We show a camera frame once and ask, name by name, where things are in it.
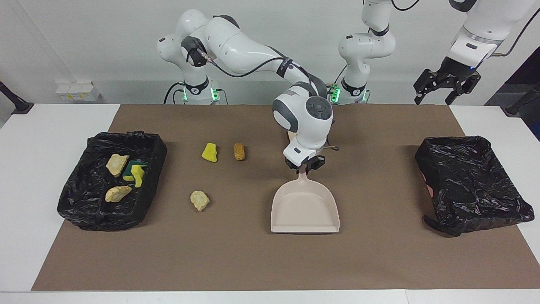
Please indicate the brown ridged foam roll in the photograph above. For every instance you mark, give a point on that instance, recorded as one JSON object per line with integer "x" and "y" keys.
{"x": 239, "y": 152}

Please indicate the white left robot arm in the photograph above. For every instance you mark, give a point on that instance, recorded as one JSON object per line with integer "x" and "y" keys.
{"x": 363, "y": 46}

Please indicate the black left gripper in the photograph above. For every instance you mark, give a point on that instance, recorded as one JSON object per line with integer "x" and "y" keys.
{"x": 460, "y": 67}

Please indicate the yellow sponge with green edge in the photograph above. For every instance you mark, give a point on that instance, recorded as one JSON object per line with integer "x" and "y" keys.
{"x": 138, "y": 175}

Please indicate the white cardboard box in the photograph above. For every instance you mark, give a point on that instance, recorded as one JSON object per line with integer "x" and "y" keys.
{"x": 78, "y": 92}

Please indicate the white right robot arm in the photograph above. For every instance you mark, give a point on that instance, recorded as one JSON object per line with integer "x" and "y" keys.
{"x": 303, "y": 122}

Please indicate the black stand leg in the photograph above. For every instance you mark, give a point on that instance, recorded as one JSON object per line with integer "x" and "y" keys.
{"x": 517, "y": 107}
{"x": 17, "y": 104}

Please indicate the brown paper table mat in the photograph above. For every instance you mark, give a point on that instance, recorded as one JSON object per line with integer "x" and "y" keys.
{"x": 270, "y": 261}

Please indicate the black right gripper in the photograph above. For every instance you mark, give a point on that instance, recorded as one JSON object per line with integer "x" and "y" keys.
{"x": 311, "y": 160}

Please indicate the bin lined with black bag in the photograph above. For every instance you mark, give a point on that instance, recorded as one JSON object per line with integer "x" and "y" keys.
{"x": 84, "y": 207}
{"x": 472, "y": 181}

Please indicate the plain yellow sponge piece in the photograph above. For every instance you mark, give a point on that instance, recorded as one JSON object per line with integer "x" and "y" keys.
{"x": 209, "y": 153}

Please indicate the pale yellow paper ball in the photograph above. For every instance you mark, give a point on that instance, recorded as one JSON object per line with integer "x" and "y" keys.
{"x": 117, "y": 164}
{"x": 199, "y": 200}

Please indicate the green and yellow sponge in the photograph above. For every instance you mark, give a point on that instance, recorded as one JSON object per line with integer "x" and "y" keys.
{"x": 134, "y": 165}

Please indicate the beige plastic dustpan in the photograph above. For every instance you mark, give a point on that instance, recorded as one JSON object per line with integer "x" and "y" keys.
{"x": 303, "y": 211}

